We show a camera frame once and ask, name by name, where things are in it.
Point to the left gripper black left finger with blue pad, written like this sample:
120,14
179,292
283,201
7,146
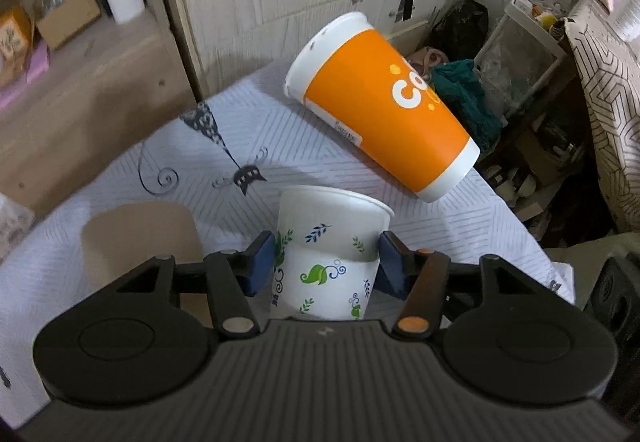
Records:
153,330

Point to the pink flat box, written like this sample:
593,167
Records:
37,65

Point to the white patterned tablecloth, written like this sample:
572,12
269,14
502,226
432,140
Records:
233,190

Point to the wooden shelf unit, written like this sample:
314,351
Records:
106,90

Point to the black bag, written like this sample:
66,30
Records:
462,31

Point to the white paper cup leaf print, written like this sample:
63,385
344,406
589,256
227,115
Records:
327,253

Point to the orange paper cup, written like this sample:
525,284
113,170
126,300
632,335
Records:
354,80

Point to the small wooden floral box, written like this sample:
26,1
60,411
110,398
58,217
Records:
17,33

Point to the white plastic storage rack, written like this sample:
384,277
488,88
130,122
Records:
522,53

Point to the small cardboard box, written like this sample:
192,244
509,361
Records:
66,21

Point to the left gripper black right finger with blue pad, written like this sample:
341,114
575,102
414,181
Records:
494,328

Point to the beige tumbler cup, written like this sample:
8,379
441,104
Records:
119,240

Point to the teal green cloth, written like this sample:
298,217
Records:
457,85

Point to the geometric patterned cloth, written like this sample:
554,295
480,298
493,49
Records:
609,73

